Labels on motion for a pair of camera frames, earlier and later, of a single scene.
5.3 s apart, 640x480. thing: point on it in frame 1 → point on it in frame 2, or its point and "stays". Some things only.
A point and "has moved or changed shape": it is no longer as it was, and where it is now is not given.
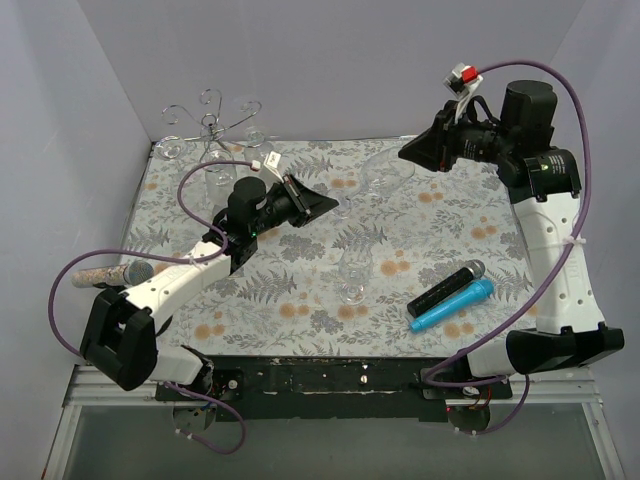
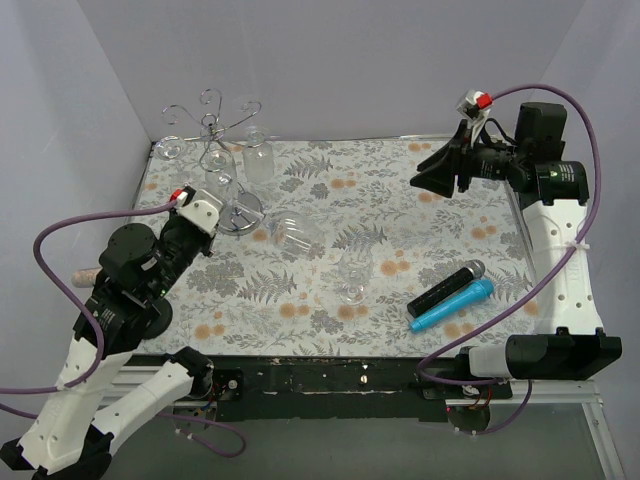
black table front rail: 333,388 stays
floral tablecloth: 408,261 stays
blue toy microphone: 480,290 stays
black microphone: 473,270 stays
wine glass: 355,267 stays
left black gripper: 298,201 → 198,239
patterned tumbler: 220,179 stays
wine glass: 381,173 → 291,234
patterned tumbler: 254,147 has moved or changed shape
